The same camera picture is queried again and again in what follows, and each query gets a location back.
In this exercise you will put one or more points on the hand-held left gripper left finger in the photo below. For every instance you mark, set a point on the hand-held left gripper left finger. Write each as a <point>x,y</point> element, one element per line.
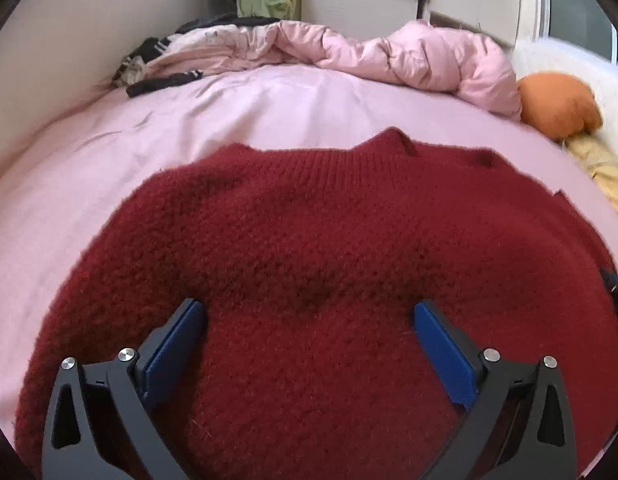
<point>171,355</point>

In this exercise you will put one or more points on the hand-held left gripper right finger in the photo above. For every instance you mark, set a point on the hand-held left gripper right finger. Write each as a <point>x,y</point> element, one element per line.
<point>444,355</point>

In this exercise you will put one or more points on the red knit sweater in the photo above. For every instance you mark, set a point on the red knit sweater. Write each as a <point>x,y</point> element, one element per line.
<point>314,240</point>

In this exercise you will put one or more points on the yellow cloth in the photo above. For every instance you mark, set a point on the yellow cloth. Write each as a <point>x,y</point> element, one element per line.
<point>604,165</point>

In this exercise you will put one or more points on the orange pillow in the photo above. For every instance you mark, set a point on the orange pillow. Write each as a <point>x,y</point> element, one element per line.
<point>554,105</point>

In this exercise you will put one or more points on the pink bed sheet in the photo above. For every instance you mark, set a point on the pink bed sheet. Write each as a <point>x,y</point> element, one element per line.
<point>214,110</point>

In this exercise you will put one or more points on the black cloth strip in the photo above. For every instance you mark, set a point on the black cloth strip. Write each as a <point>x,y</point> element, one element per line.
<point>159,84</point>

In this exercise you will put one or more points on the window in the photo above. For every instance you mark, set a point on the window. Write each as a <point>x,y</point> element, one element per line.
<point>574,10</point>

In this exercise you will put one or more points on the pink comforter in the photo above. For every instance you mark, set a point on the pink comforter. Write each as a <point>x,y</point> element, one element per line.
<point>389,55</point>

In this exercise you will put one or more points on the black white striped garment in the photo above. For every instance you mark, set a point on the black white striped garment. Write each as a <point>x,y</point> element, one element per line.
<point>149,50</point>

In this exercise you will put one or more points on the white wardrobe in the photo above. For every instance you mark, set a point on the white wardrobe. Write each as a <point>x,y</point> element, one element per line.
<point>469,0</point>

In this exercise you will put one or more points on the dark cloth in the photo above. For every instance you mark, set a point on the dark cloth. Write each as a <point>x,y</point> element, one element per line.
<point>224,22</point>

